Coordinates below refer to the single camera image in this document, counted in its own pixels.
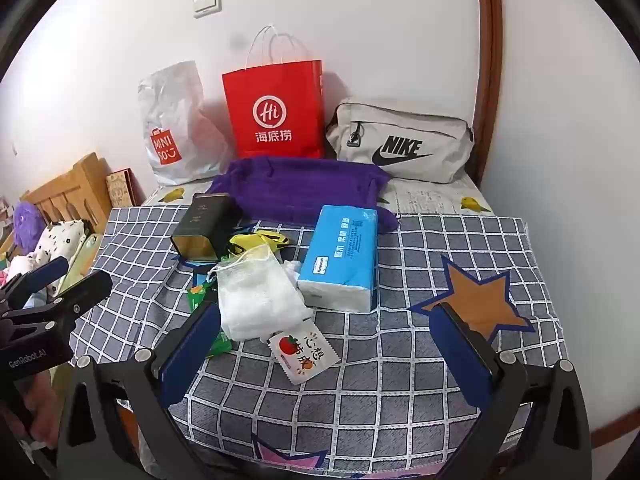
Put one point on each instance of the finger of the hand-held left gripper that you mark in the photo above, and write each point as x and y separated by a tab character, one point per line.
85	291
45	271

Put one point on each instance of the purple plush toy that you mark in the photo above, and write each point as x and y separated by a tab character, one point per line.
27	225

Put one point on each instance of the white tomato print packet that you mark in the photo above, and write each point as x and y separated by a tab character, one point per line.
305	355

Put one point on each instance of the purple fleece cloth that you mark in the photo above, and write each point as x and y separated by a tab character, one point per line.
290	185

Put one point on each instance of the white dotted pillow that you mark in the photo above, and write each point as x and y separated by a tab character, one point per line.
60	240

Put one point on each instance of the small yellow pouch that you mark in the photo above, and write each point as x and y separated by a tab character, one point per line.
245	242

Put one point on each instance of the white mesh cloth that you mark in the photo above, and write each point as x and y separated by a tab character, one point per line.
255	295

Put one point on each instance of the dark green wipes packet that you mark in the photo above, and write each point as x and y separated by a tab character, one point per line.
197	296

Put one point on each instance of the pale green pillow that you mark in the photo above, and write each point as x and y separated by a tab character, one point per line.
90	255

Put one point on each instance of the white plastic shopping bag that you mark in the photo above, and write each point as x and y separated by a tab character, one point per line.
175	110

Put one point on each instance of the grey waist bag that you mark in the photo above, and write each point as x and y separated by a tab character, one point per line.
425	130

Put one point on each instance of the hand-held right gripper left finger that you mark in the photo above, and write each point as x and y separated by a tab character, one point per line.
190	355

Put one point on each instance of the white mint cloth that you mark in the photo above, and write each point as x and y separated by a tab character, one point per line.
292	271

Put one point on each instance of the blue tissue pack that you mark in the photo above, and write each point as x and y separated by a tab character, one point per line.
340	255

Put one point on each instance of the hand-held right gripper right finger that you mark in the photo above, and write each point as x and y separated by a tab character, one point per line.
465	360

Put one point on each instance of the grey checked star blanket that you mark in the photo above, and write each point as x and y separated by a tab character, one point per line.
400	385

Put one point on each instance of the dark green tin box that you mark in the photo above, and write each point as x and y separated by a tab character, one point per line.
205	220

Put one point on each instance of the wooden headboard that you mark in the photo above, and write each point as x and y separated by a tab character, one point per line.
75	185

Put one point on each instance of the red paper bag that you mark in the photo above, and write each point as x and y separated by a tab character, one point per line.
280	90

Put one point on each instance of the patterned cardboard box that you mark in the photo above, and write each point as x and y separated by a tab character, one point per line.
120	190

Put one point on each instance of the person's left hand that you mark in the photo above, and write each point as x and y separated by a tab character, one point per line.
35	407

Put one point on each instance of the white light switch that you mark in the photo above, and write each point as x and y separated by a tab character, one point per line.
206	2

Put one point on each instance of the brown wooden door frame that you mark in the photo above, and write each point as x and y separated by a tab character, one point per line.
490	60

